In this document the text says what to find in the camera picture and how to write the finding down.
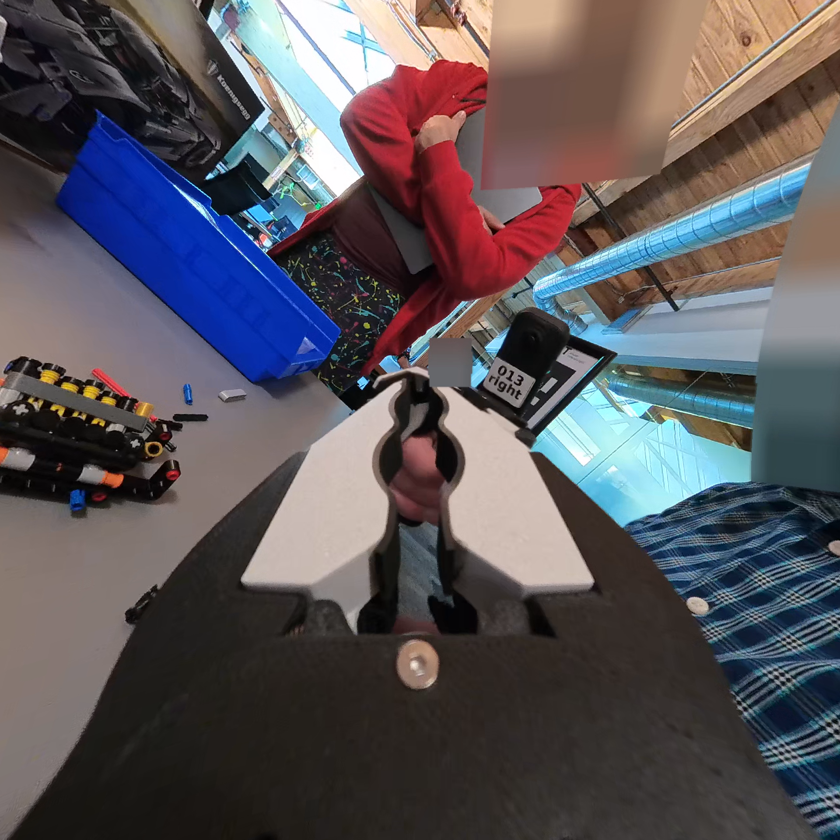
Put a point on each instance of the large blue plastic bin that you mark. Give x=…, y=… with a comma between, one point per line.
x=197, y=249

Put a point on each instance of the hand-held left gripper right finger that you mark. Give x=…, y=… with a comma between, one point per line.
x=512, y=518

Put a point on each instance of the black lego axle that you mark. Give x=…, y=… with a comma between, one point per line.
x=190, y=417

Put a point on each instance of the blue plaid shirt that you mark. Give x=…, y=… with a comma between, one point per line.
x=754, y=590

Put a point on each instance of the black lego set box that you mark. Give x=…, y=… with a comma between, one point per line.
x=98, y=85

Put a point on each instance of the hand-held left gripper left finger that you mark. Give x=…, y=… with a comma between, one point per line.
x=328, y=518

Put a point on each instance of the silver ventilation duct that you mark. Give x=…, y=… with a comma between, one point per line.
x=689, y=397
x=689, y=229

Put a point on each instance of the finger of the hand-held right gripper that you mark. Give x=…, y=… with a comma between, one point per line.
x=407, y=382
x=415, y=415

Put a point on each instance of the light grey lego piece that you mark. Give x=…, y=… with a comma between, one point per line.
x=232, y=394

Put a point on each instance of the partly built lego vehicle chassis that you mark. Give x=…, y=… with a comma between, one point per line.
x=79, y=397

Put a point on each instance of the black lego axle connector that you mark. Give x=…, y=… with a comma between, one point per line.
x=141, y=604

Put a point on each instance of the grey laptop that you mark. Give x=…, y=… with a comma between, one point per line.
x=407, y=229

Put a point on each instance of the long red lego axle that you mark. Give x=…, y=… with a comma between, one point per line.
x=108, y=380

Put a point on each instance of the black monitor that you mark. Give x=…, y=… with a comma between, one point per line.
x=236, y=190

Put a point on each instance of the person's right hand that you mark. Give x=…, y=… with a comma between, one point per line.
x=415, y=482

